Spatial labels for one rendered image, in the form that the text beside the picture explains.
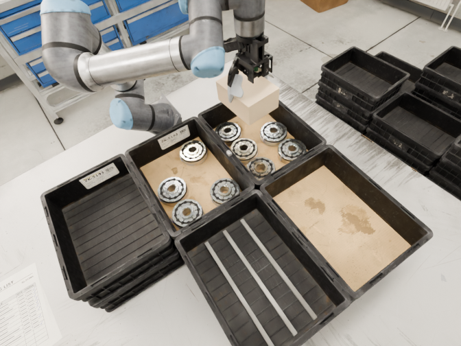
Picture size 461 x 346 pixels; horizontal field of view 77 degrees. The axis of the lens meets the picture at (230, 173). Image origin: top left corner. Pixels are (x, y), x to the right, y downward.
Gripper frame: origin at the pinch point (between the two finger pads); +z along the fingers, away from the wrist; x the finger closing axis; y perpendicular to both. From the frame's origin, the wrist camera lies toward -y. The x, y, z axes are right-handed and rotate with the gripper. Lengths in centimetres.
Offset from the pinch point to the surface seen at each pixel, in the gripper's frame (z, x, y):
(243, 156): 24.4, -5.9, 3.9
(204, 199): 27.4, -26.8, 7.7
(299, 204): 27.3, -3.5, 30.1
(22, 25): 34, -44, -187
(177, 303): 40, -53, 26
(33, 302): 40, -92, -5
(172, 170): 27.4, -29.1, -10.5
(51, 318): 41, -89, 4
